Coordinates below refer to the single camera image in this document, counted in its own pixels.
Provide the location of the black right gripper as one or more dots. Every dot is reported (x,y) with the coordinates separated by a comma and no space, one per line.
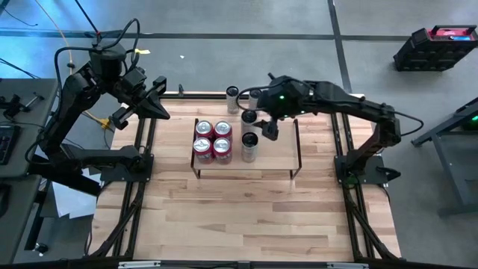
(270,130)

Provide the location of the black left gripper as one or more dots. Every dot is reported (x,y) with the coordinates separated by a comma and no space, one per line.
(120,117)

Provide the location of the red Fanta soda can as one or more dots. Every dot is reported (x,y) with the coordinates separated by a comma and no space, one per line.
(221,145)
(204,128)
(223,127)
(202,145)

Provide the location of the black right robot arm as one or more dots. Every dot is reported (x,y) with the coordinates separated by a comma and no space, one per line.
(354,106)

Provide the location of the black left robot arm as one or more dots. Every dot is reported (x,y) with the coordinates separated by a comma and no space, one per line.
(74,97)

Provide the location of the wooden shelf with black legs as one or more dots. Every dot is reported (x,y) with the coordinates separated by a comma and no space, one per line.
(276,157)

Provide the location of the yellow tape label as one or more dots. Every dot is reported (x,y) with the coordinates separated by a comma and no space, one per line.
(142,51)

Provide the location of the black support beam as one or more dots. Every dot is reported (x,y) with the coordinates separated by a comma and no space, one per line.
(71,180)

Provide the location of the black floor tape strip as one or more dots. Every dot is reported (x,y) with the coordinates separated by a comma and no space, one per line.
(338,45)

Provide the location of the black tripod stand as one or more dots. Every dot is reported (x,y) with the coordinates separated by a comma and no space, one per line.
(86,15)

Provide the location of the white sheet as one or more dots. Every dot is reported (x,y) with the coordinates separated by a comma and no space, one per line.
(71,203)

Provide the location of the grey desk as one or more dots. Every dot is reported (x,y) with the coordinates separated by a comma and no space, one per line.
(22,209)
(28,164)

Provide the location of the black keyboard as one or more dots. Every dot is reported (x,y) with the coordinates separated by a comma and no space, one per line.
(5,145)

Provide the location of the grey metal strip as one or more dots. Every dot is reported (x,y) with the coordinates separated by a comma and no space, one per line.
(347,265)
(138,265)

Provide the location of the black round caster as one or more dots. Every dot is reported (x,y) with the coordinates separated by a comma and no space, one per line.
(42,248)

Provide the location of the black and red tool case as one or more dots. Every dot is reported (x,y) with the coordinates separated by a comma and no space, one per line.
(429,52)

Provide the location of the grey metal cart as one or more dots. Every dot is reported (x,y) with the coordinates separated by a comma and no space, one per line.
(455,160)

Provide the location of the black frame bracket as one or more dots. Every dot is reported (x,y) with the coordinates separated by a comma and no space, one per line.
(181,89)

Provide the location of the black aluminium table frame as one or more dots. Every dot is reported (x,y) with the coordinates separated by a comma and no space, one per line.
(194,96)

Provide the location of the black clamp mount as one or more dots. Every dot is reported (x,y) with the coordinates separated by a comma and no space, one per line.
(13,106)

